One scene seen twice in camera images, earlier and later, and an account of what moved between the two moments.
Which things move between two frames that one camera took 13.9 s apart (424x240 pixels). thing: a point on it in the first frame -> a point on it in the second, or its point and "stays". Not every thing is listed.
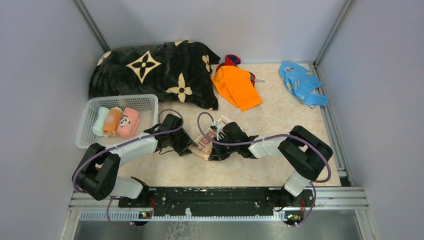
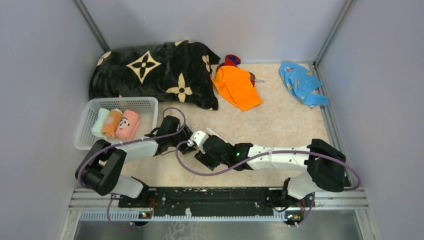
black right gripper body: x=223 y=152 -> x=210 y=160
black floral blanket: x=177 y=71 stays
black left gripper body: x=180 y=141 stays
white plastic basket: x=146 y=105 stays
